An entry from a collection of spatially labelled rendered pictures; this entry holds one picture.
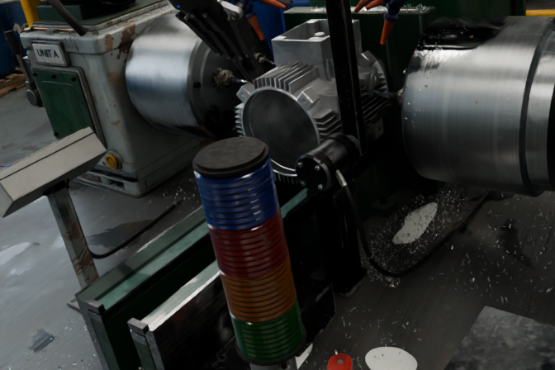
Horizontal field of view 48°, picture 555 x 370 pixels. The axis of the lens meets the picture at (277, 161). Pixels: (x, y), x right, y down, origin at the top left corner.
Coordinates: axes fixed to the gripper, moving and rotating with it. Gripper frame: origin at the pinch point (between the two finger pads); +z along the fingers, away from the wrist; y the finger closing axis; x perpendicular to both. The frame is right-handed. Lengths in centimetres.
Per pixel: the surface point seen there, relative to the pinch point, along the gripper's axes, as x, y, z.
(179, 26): -8.4, 22.7, -0.1
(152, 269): 35.8, -1.8, 2.0
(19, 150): -33, 311, 147
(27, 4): -10, 71, -5
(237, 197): 34, -38, -29
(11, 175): 33.6, 15.3, -14.8
